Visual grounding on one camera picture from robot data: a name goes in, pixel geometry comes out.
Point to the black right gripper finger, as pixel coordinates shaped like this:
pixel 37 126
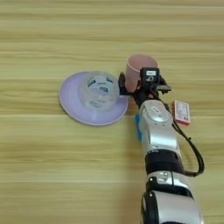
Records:
pixel 164 86
pixel 122 84

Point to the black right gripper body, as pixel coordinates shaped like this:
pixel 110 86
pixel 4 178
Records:
pixel 147 94

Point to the pink plastic cup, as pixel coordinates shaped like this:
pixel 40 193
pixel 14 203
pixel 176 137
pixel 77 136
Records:
pixel 140 71

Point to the clear tape roll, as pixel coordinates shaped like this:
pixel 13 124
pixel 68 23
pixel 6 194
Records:
pixel 99 92

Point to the small red white box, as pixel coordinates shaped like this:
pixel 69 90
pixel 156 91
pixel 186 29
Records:
pixel 182 112

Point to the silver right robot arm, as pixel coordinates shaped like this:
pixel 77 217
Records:
pixel 163 151

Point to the black box with white label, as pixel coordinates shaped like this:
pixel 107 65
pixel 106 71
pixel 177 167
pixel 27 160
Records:
pixel 150 76

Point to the blue rectangular block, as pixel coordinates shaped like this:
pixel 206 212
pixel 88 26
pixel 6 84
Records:
pixel 138 128

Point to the purple round plate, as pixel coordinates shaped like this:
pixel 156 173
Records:
pixel 70 99

